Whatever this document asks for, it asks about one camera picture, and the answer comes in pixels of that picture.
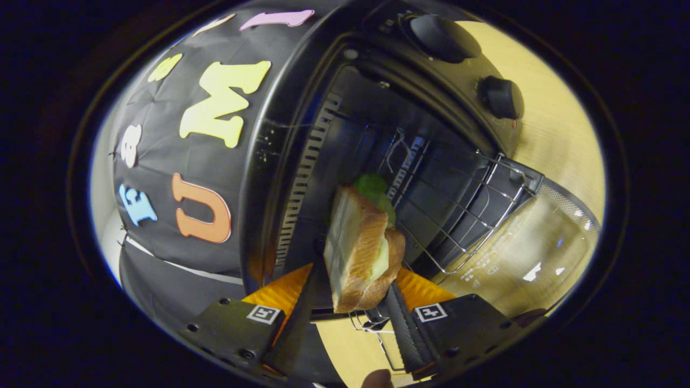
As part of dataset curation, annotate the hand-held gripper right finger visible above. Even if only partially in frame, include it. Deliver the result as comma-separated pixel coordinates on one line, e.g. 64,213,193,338
384,267,546,378

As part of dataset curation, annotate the wire oven rack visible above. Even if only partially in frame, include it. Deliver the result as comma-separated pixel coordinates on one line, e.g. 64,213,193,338
377,128,530,276

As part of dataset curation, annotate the toasted bread lettuce sandwich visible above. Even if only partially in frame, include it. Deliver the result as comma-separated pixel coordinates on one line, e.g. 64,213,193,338
323,172,406,314

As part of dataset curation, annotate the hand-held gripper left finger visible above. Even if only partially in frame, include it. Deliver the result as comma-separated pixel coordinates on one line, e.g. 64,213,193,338
180,263,330,380

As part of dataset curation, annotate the black toaster oven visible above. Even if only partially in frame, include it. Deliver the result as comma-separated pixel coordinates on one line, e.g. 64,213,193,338
237,0,602,386

